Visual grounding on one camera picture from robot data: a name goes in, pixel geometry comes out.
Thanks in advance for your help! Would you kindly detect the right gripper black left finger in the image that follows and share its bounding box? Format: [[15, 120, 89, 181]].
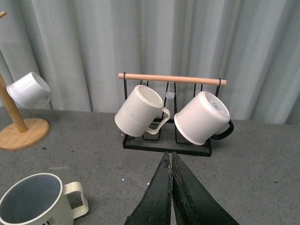
[[125, 152, 173, 225]]

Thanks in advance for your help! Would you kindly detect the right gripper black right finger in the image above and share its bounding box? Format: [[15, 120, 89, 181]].
[[172, 152, 238, 225]]

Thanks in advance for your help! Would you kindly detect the cream HOME mug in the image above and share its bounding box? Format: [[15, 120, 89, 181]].
[[0, 173, 89, 225]]

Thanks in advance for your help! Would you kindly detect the cream ribbed hanging mug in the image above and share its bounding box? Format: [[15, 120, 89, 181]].
[[114, 85, 170, 137]]

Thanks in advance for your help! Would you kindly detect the wooden mug tree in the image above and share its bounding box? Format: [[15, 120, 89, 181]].
[[0, 11, 51, 151]]

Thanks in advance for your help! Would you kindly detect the white mug on tree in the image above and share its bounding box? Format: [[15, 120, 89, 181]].
[[6, 72, 51, 108]]

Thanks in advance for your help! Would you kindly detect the grey curtain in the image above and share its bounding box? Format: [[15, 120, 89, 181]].
[[0, 0, 300, 125]]

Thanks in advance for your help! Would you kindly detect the white mug black handle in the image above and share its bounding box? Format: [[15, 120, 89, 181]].
[[174, 91, 234, 145]]

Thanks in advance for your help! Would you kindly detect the black wire mug rack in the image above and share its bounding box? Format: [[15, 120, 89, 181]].
[[118, 72, 227, 157]]

